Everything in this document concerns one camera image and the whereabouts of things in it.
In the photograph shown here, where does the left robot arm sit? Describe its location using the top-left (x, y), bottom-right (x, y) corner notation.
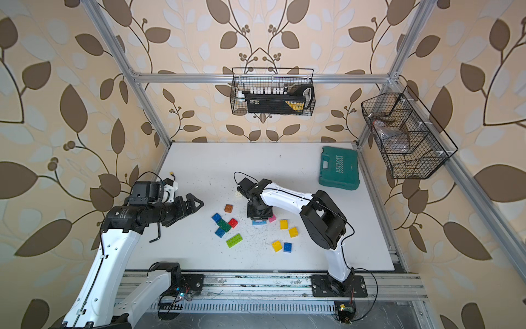
top-left (58, 179), bottom-right (204, 328)

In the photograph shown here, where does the wire basket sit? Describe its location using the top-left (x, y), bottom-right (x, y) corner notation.
top-left (230, 67), bottom-right (316, 116)
top-left (361, 86), bottom-right (458, 180)

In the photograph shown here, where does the red lego brick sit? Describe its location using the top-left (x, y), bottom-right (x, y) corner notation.
top-left (228, 218), bottom-right (238, 229)

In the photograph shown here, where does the blue lego brick left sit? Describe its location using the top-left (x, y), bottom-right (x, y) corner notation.
top-left (215, 228), bottom-right (226, 238)

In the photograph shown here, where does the right wire basket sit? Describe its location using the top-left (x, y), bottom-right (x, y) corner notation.
top-left (361, 86), bottom-right (458, 180)

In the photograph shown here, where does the yellow lego brick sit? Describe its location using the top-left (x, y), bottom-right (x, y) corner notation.
top-left (279, 219), bottom-right (288, 230)
top-left (271, 241), bottom-right (283, 252)
top-left (288, 227), bottom-right (299, 238)

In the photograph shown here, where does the lime green lego brick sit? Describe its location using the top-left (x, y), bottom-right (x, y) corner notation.
top-left (226, 234), bottom-right (242, 248)

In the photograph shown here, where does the green tool case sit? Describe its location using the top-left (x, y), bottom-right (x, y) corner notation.
top-left (319, 147), bottom-right (360, 191)

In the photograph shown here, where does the light blue lego brick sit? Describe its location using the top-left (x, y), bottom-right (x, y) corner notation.
top-left (251, 220), bottom-right (268, 226)

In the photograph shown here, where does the plastic bag in basket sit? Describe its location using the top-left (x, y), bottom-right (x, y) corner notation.
top-left (373, 119), bottom-right (410, 154)

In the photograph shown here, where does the black box in basket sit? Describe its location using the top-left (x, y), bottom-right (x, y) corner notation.
top-left (238, 84), bottom-right (315, 115)

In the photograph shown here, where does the blue lego brick upper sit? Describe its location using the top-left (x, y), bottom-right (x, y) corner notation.
top-left (212, 213), bottom-right (222, 223)

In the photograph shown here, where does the yellow lego brick upper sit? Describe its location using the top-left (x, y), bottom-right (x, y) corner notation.
top-left (279, 219), bottom-right (288, 230)

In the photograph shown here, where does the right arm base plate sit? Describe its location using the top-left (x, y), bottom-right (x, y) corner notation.
top-left (310, 274), bottom-right (368, 298)

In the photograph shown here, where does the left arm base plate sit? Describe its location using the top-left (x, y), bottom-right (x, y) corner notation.
top-left (163, 274), bottom-right (205, 297)

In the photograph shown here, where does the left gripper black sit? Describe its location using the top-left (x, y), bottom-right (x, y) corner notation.
top-left (151, 192), bottom-right (205, 225)

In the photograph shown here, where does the yellow lego brick lower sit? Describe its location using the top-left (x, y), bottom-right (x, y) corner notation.
top-left (271, 241), bottom-right (283, 252)

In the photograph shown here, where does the dark green lego brick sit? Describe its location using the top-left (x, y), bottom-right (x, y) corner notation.
top-left (216, 219), bottom-right (231, 232)

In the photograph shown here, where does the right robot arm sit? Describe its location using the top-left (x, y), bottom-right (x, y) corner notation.
top-left (236, 176), bottom-right (354, 289)

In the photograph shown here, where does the blue lego brick lower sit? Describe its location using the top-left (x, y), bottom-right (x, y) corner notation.
top-left (283, 243), bottom-right (293, 253)

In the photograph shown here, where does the yellow lego brick right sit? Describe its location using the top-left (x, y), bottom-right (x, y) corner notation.
top-left (288, 227), bottom-right (299, 238)

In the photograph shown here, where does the back wire basket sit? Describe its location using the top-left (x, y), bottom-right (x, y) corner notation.
top-left (230, 67), bottom-right (316, 116)

